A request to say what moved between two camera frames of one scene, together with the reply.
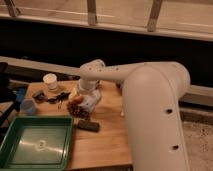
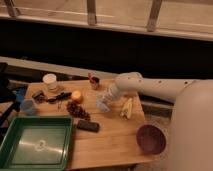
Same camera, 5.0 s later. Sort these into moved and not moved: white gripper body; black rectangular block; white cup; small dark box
Moved: white gripper body
Not moved: small dark box; white cup; black rectangular block
